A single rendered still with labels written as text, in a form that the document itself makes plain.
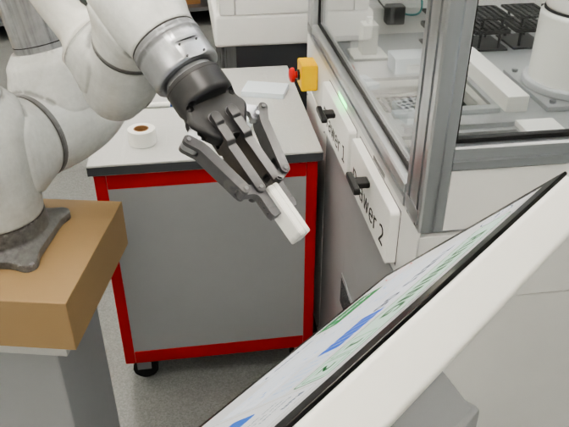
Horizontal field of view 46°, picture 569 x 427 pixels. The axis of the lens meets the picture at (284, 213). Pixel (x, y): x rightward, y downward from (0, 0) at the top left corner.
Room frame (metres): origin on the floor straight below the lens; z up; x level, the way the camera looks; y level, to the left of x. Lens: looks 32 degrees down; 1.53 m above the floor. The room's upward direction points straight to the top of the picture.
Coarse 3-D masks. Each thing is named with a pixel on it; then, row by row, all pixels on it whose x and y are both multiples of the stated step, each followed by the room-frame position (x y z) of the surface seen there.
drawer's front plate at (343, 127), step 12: (324, 84) 1.53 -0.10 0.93; (324, 96) 1.52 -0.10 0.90; (336, 96) 1.45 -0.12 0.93; (336, 108) 1.39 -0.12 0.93; (336, 120) 1.38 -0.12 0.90; (348, 120) 1.32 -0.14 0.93; (336, 132) 1.38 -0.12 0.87; (348, 132) 1.27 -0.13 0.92; (336, 144) 1.37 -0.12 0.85; (348, 144) 1.26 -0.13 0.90; (348, 156) 1.26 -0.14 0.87; (348, 168) 1.26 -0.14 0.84
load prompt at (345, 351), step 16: (496, 224) 0.54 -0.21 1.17; (448, 256) 0.54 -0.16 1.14; (432, 272) 0.50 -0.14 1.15; (416, 288) 0.47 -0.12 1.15; (400, 304) 0.44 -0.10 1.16; (384, 320) 0.41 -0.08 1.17; (368, 336) 0.39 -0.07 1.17; (336, 352) 0.40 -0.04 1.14; (320, 368) 0.38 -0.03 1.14; (304, 384) 0.36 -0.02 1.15
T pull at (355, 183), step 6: (348, 174) 1.11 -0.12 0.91; (348, 180) 1.10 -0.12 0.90; (354, 180) 1.09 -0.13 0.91; (360, 180) 1.09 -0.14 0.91; (366, 180) 1.09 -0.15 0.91; (354, 186) 1.06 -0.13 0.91; (360, 186) 1.08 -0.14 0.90; (366, 186) 1.08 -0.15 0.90; (354, 192) 1.05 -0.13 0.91; (360, 192) 1.05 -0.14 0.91
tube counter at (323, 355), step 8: (392, 296) 0.51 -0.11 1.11; (384, 304) 0.49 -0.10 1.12; (376, 312) 0.48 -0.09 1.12; (360, 320) 0.49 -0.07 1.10; (368, 320) 0.46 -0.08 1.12; (352, 328) 0.47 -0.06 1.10; (360, 328) 0.45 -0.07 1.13; (344, 336) 0.46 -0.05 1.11; (336, 344) 0.44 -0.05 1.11; (328, 352) 0.43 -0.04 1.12; (312, 360) 0.44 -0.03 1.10; (320, 360) 0.42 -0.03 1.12; (304, 368) 0.43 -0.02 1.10; (312, 368) 0.40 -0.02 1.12; (296, 376) 0.41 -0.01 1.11; (304, 376) 0.39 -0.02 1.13; (288, 384) 0.40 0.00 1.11; (280, 392) 0.39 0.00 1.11
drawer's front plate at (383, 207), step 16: (352, 144) 1.23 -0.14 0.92; (352, 160) 1.22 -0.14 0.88; (368, 160) 1.14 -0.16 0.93; (368, 176) 1.10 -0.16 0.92; (368, 192) 1.09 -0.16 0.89; (384, 192) 1.02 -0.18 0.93; (368, 208) 1.08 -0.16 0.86; (384, 208) 0.98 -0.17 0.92; (368, 224) 1.07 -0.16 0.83; (384, 224) 0.98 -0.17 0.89; (384, 240) 0.97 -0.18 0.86; (384, 256) 0.96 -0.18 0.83
